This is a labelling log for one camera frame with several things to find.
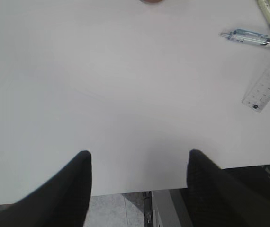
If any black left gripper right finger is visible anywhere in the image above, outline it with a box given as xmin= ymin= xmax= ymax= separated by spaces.
xmin=186 ymin=149 xmax=270 ymax=227

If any grey table frame below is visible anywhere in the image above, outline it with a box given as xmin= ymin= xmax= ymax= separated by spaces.
xmin=143 ymin=165 xmax=270 ymax=227

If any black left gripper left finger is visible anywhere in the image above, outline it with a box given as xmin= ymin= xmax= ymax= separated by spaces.
xmin=0 ymin=151 xmax=92 ymax=227

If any blue-grey ballpoint pen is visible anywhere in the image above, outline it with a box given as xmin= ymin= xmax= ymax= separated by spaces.
xmin=220 ymin=29 xmax=270 ymax=48

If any transparent plastic ruler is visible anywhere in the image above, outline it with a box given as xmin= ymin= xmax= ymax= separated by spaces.
xmin=242 ymin=65 xmax=270 ymax=112

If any brown Nescafe coffee bottle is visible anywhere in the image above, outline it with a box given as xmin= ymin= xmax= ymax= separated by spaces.
xmin=140 ymin=0 xmax=163 ymax=4

